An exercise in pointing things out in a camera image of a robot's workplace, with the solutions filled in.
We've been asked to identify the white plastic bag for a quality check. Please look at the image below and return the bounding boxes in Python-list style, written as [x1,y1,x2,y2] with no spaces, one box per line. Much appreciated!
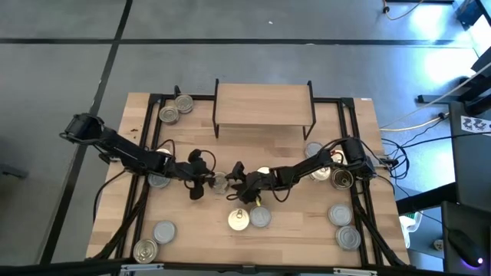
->
[398,211,423,248]

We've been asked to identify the black stand base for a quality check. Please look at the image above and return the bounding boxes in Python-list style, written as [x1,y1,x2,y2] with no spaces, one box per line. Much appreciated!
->
[417,57,491,116]

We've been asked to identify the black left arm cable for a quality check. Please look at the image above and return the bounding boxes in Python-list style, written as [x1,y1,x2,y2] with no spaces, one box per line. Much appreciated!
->
[91,169,127,224]

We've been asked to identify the black computer mouse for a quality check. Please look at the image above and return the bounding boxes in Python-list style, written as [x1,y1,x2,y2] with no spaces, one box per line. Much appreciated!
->
[447,228,485,268]

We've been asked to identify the yellow cable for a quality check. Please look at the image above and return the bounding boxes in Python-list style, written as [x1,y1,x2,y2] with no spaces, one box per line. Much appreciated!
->
[379,113,450,133]
[379,61,491,130]

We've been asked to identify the orange cable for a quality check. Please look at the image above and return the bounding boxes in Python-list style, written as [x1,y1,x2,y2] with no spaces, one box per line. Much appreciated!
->
[382,0,425,21]

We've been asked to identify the black metal table frame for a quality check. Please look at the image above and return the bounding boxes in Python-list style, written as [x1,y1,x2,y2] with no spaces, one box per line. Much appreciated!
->
[86,84,411,269]

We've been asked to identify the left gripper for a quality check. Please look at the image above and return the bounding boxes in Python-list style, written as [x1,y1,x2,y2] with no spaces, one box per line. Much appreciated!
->
[176,148,214,202]

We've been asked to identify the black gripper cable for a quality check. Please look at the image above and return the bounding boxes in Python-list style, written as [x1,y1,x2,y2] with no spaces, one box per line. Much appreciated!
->
[199,149,218,179]
[226,179,295,203]

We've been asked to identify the wooden shelf black metal legs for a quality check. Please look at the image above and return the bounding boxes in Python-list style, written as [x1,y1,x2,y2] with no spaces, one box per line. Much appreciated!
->
[213,78,318,141]

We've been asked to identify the silver bracket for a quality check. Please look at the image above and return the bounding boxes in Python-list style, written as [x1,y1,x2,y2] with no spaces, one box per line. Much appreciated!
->
[333,267,377,276]
[120,263,154,274]

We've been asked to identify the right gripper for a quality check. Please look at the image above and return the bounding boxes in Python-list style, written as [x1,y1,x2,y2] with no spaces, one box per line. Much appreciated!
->
[229,161,275,205]

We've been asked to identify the green label tuna can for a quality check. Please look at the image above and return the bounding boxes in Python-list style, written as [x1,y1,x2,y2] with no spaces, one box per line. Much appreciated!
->
[209,171,230,195]
[152,219,178,245]
[147,172,172,189]
[304,141,324,159]
[328,202,353,227]
[335,225,362,251]

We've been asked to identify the black connector box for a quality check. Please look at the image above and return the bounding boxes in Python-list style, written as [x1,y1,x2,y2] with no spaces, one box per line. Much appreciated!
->
[374,156,400,169]

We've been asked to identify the blue box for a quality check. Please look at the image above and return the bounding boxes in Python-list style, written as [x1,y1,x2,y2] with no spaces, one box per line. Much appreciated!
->
[452,0,484,30]

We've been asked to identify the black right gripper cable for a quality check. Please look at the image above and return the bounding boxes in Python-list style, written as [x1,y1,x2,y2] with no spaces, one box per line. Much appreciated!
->
[226,179,295,203]

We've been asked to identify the black desk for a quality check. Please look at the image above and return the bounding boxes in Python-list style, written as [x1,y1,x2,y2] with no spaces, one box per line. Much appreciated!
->
[440,201,491,276]
[448,100,491,210]

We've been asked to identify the black clamp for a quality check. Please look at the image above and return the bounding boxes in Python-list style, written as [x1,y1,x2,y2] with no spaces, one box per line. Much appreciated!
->
[98,152,124,164]

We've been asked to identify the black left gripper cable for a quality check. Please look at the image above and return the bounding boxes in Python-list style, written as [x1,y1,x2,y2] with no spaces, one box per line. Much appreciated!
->
[199,149,218,179]

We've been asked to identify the white marker paper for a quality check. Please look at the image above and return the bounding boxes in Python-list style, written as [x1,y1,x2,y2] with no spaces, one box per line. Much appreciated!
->
[460,115,491,135]

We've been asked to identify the black diagonal bar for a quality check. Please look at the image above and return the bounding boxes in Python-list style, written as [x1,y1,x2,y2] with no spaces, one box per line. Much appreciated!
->
[396,182,460,215]

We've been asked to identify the black aluminium crossbar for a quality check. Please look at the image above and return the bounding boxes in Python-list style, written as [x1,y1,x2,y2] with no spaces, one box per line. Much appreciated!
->
[0,259,491,276]

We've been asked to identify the black cable bundle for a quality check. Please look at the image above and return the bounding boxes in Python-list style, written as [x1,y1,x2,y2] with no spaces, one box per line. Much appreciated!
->
[377,130,491,192]

